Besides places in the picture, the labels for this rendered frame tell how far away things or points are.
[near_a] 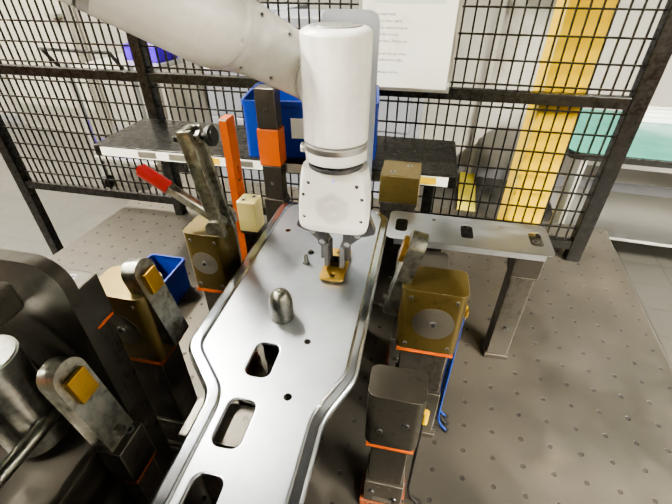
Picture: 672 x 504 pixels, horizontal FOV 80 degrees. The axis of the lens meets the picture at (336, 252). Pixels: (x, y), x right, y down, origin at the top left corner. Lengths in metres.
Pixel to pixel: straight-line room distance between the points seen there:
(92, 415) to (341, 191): 0.38
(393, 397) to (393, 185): 0.46
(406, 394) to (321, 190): 0.28
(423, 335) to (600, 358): 0.55
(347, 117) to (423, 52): 0.59
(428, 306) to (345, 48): 0.34
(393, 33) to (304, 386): 0.82
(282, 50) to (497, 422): 0.73
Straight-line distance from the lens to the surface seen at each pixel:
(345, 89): 0.49
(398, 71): 1.07
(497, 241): 0.77
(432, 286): 0.57
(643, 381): 1.08
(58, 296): 0.45
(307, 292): 0.61
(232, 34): 0.45
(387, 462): 0.64
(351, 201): 0.55
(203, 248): 0.69
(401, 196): 0.84
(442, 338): 0.61
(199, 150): 0.64
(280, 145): 0.91
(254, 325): 0.57
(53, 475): 0.57
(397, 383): 0.52
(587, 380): 1.02
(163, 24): 0.45
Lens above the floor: 1.40
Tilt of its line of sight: 36 degrees down
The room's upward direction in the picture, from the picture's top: straight up
